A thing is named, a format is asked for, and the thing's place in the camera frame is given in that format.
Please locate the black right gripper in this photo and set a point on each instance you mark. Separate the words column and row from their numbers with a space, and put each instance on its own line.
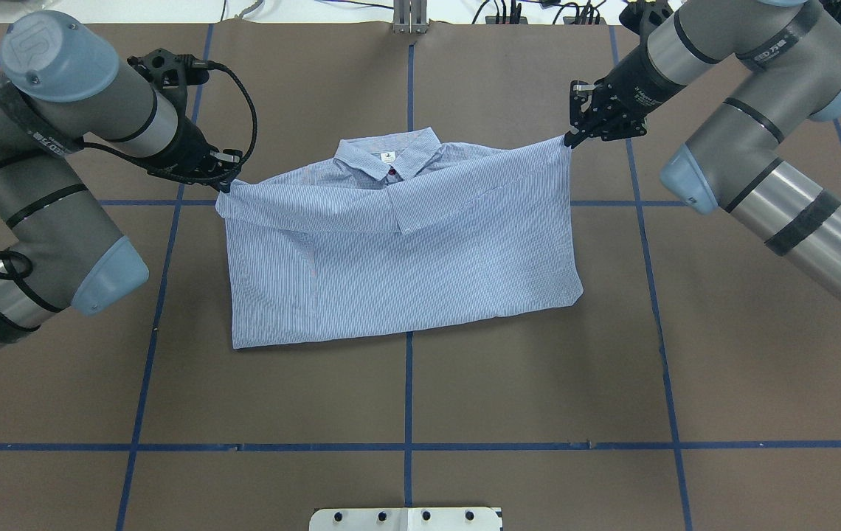
column 634, row 84

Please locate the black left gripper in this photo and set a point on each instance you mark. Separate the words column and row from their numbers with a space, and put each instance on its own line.
column 189, row 145

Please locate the light blue striped shirt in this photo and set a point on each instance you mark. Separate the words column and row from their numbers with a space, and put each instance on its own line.
column 399, row 232

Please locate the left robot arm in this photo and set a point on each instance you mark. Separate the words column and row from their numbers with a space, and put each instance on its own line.
column 63, row 88

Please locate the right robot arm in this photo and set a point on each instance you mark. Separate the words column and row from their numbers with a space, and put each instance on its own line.
column 792, row 50

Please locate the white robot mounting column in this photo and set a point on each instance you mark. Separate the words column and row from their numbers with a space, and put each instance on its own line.
column 407, row 518

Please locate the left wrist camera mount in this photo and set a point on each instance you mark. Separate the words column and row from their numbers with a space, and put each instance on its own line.
column 171, row 74

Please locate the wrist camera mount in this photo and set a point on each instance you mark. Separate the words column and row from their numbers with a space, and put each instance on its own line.
column 171, row 74
column 644, row 17

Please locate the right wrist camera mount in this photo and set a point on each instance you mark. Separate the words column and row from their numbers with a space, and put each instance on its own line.
column 644, row 17

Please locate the aluminium frame post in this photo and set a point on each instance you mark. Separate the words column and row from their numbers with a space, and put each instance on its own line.
column 410, row 17

